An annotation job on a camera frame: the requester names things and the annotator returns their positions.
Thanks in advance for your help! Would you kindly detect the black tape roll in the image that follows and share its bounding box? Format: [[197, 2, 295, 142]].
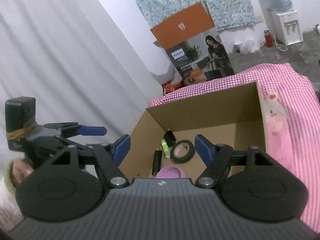
[[170, 140, 195, 164]]

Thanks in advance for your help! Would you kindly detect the orange Philips box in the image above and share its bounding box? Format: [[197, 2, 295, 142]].
[[151, 3, 235, 86]]

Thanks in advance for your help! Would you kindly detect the red snack package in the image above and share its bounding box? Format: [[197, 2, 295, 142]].
[[162, 80, 185, 95]]

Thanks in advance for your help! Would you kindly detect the black cylinder tube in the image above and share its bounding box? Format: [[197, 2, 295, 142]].
[[151, 150, 162, 176]]

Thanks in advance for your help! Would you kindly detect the pink checkered tablecloth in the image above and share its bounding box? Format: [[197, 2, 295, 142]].
[[149, 63, 319, 231]]

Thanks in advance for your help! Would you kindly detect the purple round lid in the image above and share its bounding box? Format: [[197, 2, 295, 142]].
[[156, 165, 185, 179]]

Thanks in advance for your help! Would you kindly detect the brown cardboard box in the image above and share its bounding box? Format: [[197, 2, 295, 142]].
[[119, 83, 266, 180]]

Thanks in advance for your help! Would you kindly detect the white water dispenser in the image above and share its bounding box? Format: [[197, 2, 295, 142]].
[[271, 10, 304, 46]]

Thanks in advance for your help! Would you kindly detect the green lip balm tube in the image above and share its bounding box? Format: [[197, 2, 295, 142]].
[[161, 139, 170, 159]]

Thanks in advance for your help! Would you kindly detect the person's left hand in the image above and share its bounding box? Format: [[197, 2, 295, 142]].
[[3, 158, 34, 194]]

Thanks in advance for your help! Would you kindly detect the white curtain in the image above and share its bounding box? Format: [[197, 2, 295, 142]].
[[0, 0, 171, 145]]

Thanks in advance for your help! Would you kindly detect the black oval case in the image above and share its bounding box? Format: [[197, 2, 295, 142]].
[[164, 130, 176, 147]]

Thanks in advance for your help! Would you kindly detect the red thermos bottle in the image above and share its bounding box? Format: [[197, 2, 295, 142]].
[[264, 30, 273, 48]]

